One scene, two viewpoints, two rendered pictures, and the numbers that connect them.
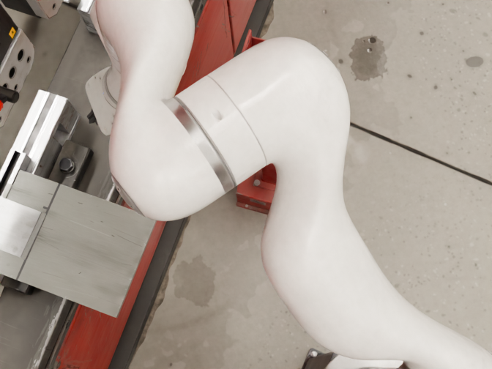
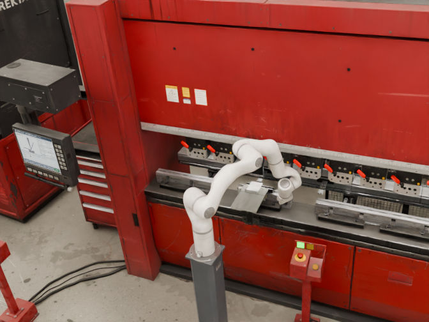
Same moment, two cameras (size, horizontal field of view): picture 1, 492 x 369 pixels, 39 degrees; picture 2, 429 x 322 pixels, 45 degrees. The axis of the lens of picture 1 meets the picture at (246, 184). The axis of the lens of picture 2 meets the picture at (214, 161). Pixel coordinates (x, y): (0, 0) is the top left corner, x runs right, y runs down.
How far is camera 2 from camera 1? 2.67 m
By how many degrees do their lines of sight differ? 57
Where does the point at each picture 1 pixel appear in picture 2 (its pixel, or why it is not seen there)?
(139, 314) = (247, 289)
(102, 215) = (256, 202)
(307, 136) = (244, 158)
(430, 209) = not seen: outside the picture
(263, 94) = (249, 149)
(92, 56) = (309, 209)
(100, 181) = (270, 213)
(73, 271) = (241, 199)
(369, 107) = not seen: outside the picture
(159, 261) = (268, 295)
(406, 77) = not seen: outside the picture
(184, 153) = (240, 144)
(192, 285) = (259, 309)
